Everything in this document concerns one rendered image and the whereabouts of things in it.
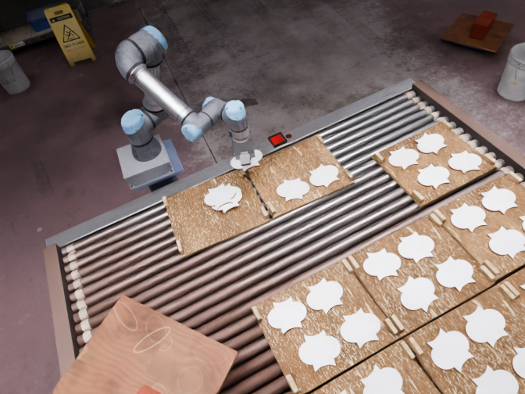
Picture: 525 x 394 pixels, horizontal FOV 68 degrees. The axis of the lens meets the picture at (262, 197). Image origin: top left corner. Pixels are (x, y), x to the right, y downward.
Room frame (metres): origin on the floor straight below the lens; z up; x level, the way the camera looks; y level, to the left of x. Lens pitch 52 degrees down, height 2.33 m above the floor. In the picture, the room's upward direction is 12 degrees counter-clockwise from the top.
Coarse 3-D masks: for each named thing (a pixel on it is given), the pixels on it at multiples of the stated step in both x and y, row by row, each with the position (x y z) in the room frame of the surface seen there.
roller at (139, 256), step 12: (420, 120) 1.38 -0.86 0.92; (432, 120) 1.38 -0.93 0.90; (396, 132) 1.33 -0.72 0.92; (408, 132) 1.34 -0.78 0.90; (372, 144) 1.29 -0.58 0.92; (384, 144) 1.29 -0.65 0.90; (348, 156) 1.24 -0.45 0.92; (168, 240) 0.97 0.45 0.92; (144, 252) 0.94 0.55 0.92; (156, 252) 0.94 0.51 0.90; (120, 264) 0.90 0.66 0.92; (96, 276) 0.87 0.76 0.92; (72, 288) 0.83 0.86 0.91
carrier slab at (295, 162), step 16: (304, 144) 1.37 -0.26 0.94; (272, 160) 1.30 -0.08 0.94; (288, 160) 1.28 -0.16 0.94; (304, 160) 1.26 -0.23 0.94; (320, 160) 1.24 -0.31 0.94; (336, 160) 1.22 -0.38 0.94; (256, 176) 1.22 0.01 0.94; (272, 176) 1.20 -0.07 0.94; (288, 176) 1.18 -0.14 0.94; (304, 176) 1.16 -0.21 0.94; (272, 192) 1.11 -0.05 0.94; (320, 192) 1.05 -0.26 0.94; (288, 208) 1.00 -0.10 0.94
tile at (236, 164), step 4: (256, 152) 1.24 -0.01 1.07; (260, 152) 1.23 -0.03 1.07; (256, 156) 1.22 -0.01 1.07; (260, 156) 1.21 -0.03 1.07; (232, 160) 1.22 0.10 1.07; (236, 160) 1.22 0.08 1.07; (252, 160) 1.20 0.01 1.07; (256, 160) 1.19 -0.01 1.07; (260, 160) 1.19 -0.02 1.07; (232, 164) 1.20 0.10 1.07; (236, 164) 1.19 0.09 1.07; (240, 164) 1.19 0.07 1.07; (252, 164) 1.17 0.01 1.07; (256, 164) 1.17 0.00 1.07; (236, 168) 1.17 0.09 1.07; (240, 168) 1.17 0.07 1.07; (244, 168) 1.16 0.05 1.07; (248, 168) 1.16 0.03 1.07
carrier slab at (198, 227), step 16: (224, 176) 1.26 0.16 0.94; (240, 176) 1.24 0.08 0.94; (192, 192) 1.20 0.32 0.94; (208, 192) 1.18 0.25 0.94; (176, 208) 1.13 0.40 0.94; (192, 208) 1.11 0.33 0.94; (208, 208) 1.09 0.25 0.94; (240, 208) 1.05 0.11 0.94; (256, 208) 1.04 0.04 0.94; (176, 224) 1.04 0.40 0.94; (192, 224) 1.02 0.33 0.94; (208, 224) 1.00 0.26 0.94; (224, 224) 0.98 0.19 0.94; (240, 224) 0.97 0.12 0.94; (256, 224) 0.95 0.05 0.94; (176, 240) 0.95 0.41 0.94; (192, 240) 0.94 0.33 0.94; (208, 240) 0.92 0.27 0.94; (224, 240) 0.91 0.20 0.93
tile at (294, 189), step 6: (294, 180) 1.15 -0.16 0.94; (282, 186) 1.12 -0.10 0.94; (288, 186) 1.12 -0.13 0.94; (294, 186) 1.11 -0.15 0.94; (300, 186) 1.10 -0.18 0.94; (306, 186) 1.09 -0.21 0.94; (282, 192) 1.09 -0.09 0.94; (288, 192) 1.08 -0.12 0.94; (294, 192) 1.07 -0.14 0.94; (300, 192) 1.07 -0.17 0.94; (306, 192) 1.06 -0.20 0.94; (288, 198) 1.05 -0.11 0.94; (294, 198) 1.04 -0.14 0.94; (300, 198) 1.04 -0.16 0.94
